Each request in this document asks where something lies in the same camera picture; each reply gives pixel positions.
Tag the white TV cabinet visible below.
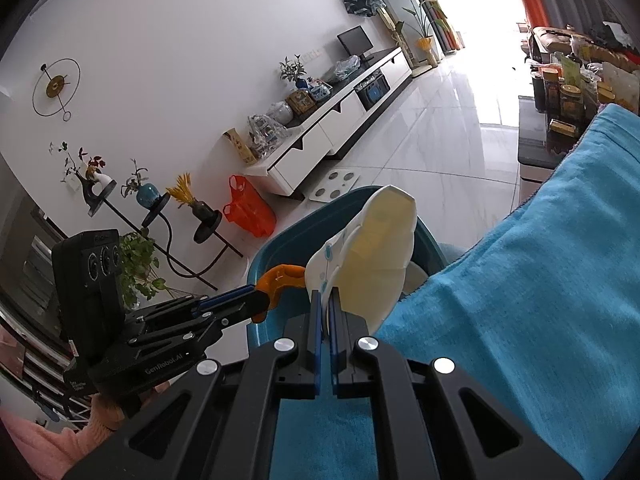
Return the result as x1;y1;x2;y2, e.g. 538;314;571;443
243;46;413;199

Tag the blue vase with green plant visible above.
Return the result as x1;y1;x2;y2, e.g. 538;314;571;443
278;56;307;91

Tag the decorated wooden box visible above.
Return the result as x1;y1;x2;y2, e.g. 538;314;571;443
286;90;317;116

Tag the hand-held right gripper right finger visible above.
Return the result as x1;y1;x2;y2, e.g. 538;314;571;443
327;287;583;480

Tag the clear plastic bag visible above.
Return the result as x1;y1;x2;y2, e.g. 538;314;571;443
332;55;363;81

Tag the dark vase with yellow wheat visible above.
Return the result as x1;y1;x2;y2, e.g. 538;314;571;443
166;172;216;223

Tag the green trailing potted plant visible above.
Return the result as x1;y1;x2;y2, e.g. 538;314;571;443
119;230;173;311

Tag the black monitor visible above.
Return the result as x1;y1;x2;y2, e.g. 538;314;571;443
336;26;375;59

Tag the white tray with holes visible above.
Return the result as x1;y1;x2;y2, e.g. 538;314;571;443
308;170;360;204

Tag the orange peel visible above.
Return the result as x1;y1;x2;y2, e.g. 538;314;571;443
252;263;307;324

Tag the brown sofa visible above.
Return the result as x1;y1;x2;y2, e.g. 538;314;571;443
527;25;640;68

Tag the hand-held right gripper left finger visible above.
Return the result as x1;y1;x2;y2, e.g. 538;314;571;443
62;290;326;480

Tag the group of food jars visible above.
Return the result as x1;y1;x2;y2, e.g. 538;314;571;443
530;50;640;136

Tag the person's left hand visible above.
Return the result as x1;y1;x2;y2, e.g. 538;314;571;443
90;394;130;433

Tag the orange plastic bag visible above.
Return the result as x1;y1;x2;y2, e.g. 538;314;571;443
222;175;277;238

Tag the blue towel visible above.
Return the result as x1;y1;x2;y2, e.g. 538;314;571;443
267;104;640;480

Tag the white vase with red leaves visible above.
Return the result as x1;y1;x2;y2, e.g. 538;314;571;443
48;141;118;196

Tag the metal wire rack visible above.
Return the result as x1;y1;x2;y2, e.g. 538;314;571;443
20;345;96;431

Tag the tall beige post stand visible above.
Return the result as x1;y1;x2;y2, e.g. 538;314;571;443
377;7;416;68

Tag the yellow printed box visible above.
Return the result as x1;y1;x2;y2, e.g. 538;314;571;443
222;127;258;165

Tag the clear bag with items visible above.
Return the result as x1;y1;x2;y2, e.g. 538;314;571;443
247;114;290;153

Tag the dark coffee table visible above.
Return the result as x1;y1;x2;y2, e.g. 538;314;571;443
517;95;581;206

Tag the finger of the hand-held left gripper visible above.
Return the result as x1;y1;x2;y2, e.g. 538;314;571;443
127;291;273;348
132;284;258;318

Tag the white round jar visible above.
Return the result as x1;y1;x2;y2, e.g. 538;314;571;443
267;101;293;125

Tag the teal vase with plant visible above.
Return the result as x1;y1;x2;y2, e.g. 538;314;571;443
121;158;161;209

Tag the large leafy plant yellow pot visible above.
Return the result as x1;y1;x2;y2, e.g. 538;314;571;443
387;0;451;68

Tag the dark glass cabinet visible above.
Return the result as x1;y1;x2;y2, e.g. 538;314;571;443
0;160;76;376

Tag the person's left forearm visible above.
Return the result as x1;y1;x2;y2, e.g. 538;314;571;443
0;405;121;480

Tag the round wire wall clock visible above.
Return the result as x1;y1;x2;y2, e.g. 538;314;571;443
32;57;82;122

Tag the teal plastic bin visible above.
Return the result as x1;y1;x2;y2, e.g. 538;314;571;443
246;186;448;351

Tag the black metal plant stand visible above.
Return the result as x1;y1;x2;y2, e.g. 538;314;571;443
80;180;246;292

